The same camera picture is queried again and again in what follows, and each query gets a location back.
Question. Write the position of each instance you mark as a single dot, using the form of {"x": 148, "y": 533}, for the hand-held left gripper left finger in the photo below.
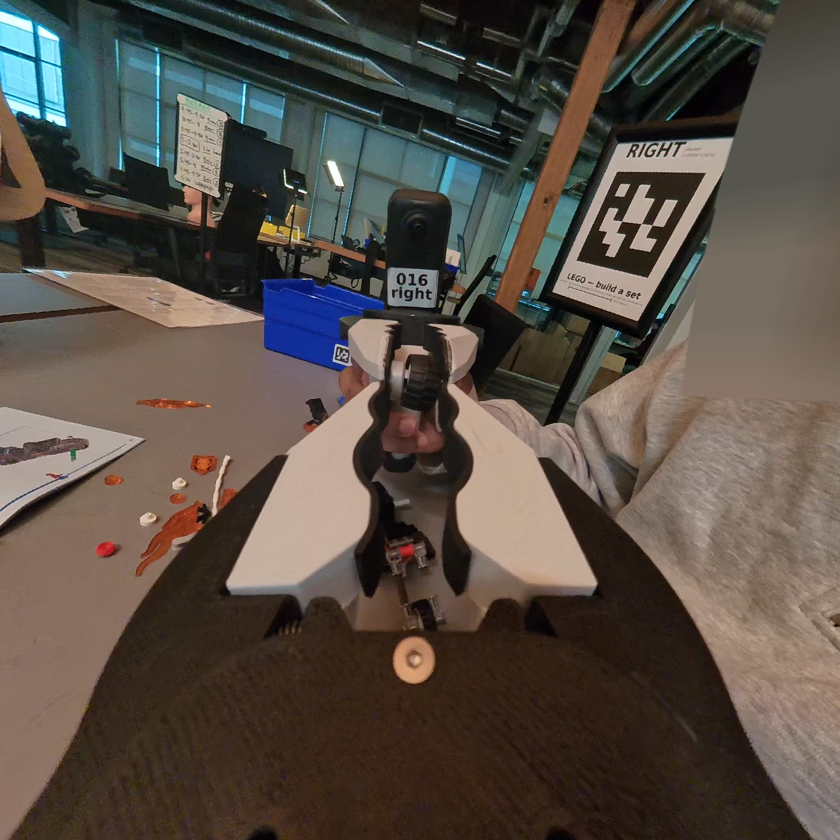
{"x": 302, "y": 525}

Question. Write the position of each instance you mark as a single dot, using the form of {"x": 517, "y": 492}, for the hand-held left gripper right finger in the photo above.
{"x": 525, "y": 525}

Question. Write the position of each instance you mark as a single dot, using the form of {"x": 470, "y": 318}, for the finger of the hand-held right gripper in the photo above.
{"x": 463, "y": 358}
{"x": 371, "y": 351}

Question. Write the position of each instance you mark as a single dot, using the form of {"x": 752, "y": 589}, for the black lego tire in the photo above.
{"x": 420, "y": 380}

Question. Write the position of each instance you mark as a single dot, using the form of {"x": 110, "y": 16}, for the blue plastic bin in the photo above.
{"x": 295, "y": 321}

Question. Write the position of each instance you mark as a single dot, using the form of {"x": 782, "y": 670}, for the black lego motorcycle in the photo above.
{"x": 407, "y": 551}

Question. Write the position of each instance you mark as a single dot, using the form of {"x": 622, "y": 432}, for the instruction booklet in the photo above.
{"x": 39, "y": 472}

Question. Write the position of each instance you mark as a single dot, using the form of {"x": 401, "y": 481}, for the orange rectangular lego tile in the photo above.
{"x": 228, "y": 497}

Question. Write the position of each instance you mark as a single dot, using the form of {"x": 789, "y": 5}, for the orange lego wedge plates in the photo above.
{"x": 203, "y": 464}

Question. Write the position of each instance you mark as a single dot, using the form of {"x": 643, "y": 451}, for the orange lego flame piece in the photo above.
{"x": 170, "y": 531}

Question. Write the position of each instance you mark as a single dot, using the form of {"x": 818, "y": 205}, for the long orange lego flame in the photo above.
{"x": 174, "y": 403}

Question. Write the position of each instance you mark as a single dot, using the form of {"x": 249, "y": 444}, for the red round lego stud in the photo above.
{"x": 105, "y": 548}

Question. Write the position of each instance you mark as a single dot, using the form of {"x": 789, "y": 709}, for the person's right hand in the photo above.
{"x": 417, "y": 436}

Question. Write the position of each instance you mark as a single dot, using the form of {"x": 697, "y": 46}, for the black office chair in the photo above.
{"x": 239, "y": 223}
{"x": 499, "y": 334}

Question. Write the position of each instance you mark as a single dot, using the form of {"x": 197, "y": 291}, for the orange flame minifigure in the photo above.
{"x": 316, "y": 413}

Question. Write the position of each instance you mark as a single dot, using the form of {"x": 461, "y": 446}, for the wooden desk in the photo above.
{"x": 328, "y": 248}
{"x": 98, "y": 203}

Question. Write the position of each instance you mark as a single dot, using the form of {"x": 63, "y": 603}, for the white panel light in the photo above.
{"x": 333, "y": 175}

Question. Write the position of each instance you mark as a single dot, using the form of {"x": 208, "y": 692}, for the yellow box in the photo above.
{"x": 279, "y": 229}

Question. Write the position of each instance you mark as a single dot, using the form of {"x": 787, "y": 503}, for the black monitor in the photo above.
{"x": 259, "y": 157}

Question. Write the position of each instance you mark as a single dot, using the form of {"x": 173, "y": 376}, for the person's grey sweater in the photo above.
{"x": 722, "y": 558}

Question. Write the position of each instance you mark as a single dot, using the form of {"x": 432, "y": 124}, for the pale mannequin head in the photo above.
{"x": 198, "y": 203}

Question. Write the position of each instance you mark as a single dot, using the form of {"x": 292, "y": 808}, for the framed marker sign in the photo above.
{"x": 643, "y": 223}

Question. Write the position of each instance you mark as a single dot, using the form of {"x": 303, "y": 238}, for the printed paper sheet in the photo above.
{"x": 151, "y": 298}

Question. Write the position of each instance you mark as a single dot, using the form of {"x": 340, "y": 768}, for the wooden post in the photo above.
{"x": 564, "y": 151}

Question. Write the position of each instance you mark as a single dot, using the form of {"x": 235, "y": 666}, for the white wall chart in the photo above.
{"x": 200, "y": 144}

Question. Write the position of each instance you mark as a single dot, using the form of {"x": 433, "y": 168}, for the metal ceiling duct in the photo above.
{"x": 656, "y": 59}

